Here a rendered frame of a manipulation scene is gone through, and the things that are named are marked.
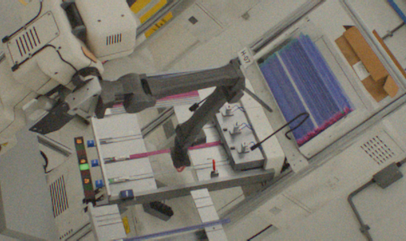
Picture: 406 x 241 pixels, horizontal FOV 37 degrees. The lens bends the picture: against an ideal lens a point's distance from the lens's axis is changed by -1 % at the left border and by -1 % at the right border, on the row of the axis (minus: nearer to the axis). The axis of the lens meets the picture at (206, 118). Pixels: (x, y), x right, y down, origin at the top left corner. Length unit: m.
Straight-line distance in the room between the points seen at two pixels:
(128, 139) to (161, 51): 3.21
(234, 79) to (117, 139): 0.86
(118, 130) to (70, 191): 0.60
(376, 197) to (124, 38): 2.58
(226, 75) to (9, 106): 0.69
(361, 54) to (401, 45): 1.42
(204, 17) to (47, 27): 2.08
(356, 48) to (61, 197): 1.67
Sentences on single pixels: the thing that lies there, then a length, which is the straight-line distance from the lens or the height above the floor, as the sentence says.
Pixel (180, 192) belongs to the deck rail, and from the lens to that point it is 2.55.
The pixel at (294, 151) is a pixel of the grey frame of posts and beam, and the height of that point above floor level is 1.36.
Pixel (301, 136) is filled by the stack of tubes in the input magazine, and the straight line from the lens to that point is 2.61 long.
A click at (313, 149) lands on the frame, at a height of 1.43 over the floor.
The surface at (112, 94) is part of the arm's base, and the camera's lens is 1.80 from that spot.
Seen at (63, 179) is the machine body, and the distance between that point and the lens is 3.29.
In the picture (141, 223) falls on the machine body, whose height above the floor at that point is 0.62.
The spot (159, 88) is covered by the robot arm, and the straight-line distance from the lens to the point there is 1.89.
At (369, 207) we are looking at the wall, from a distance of 4.08.
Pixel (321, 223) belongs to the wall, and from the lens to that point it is 4.19.
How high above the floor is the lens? 1.93
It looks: 17 degrees down
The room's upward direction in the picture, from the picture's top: 54 degrees clockwise
